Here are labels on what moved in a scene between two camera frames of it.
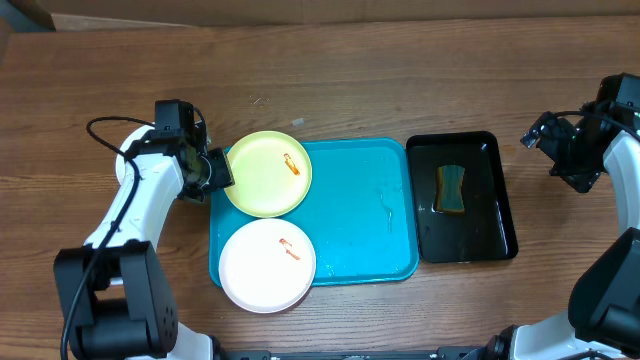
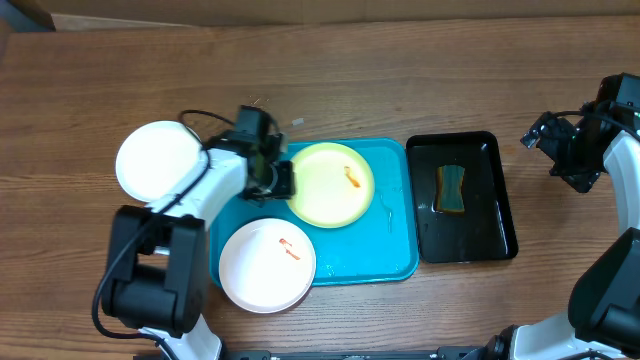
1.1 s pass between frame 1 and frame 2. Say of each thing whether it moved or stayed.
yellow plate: moved
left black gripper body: moved
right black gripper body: stayed
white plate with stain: stayed
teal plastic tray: stayed
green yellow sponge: stayed
